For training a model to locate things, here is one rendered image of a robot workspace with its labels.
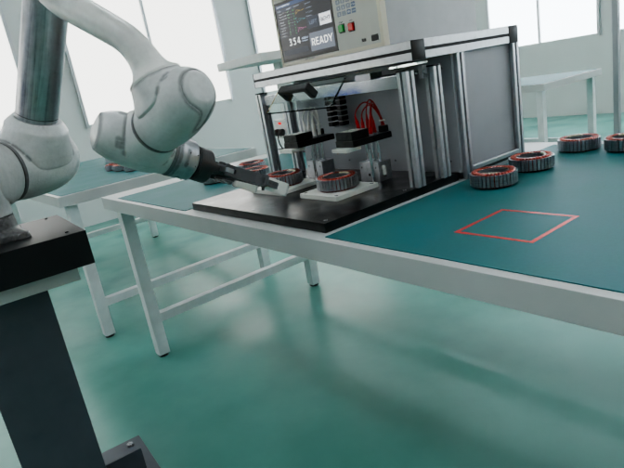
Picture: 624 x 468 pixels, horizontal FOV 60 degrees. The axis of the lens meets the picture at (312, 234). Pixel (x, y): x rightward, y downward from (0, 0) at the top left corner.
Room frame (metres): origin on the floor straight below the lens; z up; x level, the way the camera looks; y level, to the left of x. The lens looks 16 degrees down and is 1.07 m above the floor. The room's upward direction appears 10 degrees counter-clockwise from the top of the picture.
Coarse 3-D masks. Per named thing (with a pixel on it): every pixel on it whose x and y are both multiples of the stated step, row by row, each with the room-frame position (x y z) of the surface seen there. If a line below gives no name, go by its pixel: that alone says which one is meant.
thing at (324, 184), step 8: (320, 176) 1.42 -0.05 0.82; (328, 176) 1.43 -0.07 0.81; (336, 176) 1.44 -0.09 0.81; (344, 176) 1.37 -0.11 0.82; (352, 176) 1.37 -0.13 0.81; (320, 184) 1.38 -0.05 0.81; (328, 184) 1.36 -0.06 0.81; (336, 184) 1.36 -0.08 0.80; (344, 184) 1.36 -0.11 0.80; (352, 184) 1.37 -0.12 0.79
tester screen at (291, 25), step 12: (300, 0) 1.64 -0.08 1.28; (312, 0) 1.60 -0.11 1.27; (324, 0) 1.56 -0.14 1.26; (288, 12) 1.69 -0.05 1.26; (300, 12) 1.65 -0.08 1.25; (312, 12) 1.60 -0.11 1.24; (288, 24) 1.70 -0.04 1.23; (300, 24) 1.65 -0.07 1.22; (324, 24) 1.57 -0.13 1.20; (288, 36) 1.71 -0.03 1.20; (300, 36) 1.66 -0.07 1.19; (288, 48) 1.72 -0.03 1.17; (324, 48) 1.58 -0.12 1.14
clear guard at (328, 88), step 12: (360, 72) 1.22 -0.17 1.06; (312, 84) 1.27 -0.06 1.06; (324, 84) 1.23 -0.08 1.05; (336, 84) 1.19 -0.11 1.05; (276, 96) 1.37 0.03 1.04; (300, 96) 1.28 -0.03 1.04; (324, 96) 1.20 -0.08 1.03; (336, 96) 1.17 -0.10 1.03; (276, 108) 1.33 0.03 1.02; (288, 108) 1.28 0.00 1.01; (300, 108) 1.24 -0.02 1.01; (312, 108) 1.20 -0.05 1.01; (324, 108) 1.17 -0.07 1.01
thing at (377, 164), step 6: (360, 162) 1.51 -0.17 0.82; (366, 162) 1.49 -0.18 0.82; (378, 162) 1.45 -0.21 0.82; (384, 162) 1.47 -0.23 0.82; (390, 162) 1.48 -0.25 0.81; (360, 168) 1.51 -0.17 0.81; (366, 168) 1.49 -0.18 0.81; (378, 168) 1.45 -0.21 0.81; (390, 168) 1.48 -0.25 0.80; (366, 174) 1.49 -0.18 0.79; (378, 174) 1.46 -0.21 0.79; (390, 174) 1.48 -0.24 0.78; (366, 180) 1.50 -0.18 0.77; (378, 180) 1.46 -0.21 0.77
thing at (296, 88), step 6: (294, 84) 1.25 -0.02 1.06; (300, 84) 1.23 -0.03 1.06; (306, 84) 1.21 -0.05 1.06; (282, 90) 1.28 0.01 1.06; (288, 90) 1.26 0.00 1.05; (294, 90) 1.24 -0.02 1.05; (300, 90) 1.22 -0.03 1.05; (306, 90) 1.21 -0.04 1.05; (312, 90) 1.22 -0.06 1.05; (282, 96) 1.29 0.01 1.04; (288, 96) 1.29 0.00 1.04; (312, 96) 1.22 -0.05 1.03
